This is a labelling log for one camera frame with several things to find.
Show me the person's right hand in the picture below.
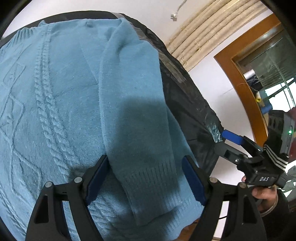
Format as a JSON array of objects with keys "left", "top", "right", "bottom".
[{"left": 241, "top": 176, "right": 279, "bottom": 216}]

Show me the blue knit sweater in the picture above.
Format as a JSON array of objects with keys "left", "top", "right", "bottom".
[{"left": 0, "top": 18, "right": 206, "bottom": 241}]

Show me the glass door pane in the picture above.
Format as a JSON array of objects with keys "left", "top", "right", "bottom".
[{"left": 238, "top": 30, "right": 296, "bottom": 112}]

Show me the person's right forearm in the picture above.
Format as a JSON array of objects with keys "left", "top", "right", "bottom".
[{"left": 261, "top": 192, "right": 296, "bottom": 241}]

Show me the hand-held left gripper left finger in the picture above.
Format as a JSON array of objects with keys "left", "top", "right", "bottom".
[{"left": 25, "top": 155, "right": 109, "bottom": 241}]

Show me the white wall cable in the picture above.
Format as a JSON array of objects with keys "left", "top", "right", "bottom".
[{"left": 177, "top": 0, "right": 188, "bottom": 14}]

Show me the wooden door frame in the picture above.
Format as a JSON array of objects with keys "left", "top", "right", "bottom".
[{"left": 214, "top": 14, "right": 296, "bottom": 144}]

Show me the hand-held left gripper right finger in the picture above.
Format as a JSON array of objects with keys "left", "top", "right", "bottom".
[{"left": 182, "top": 155, "right": 263, "bottom": 241}]

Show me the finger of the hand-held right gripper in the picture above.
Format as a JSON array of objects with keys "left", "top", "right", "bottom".
[
  {"left": 214, "top": 142, "right": 250, "bottom": 165},
  {"left": 221, "top": 129, "right": 263, "bottom": 154}
]

